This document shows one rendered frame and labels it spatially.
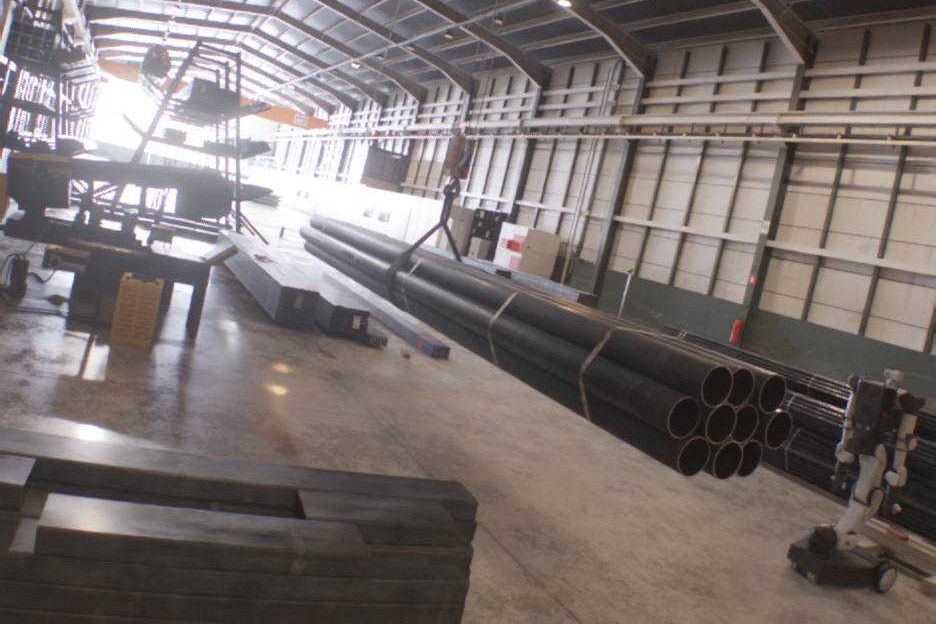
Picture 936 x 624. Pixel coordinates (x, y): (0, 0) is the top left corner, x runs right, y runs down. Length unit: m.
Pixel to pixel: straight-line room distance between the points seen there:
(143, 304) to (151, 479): 3.75
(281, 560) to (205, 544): 0.26
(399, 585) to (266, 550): 0.52
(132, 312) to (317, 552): 4.36
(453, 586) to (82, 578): 1.30
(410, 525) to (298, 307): 6.02
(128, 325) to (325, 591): 4.37
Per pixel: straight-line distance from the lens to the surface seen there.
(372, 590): 2.75
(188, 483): 3.03
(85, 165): 8.57
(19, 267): 7.85
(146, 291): 6.60
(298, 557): 2.61
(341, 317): 8.92
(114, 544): 2.54
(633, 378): 2.79
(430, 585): 2.82
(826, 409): 8.02
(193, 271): 7.25
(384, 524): 2.94
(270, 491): 3.07
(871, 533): 6.33
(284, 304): 8.73
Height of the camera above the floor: 1.71
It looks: 2 degrees down
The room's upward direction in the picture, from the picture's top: 14 degrees clockwise
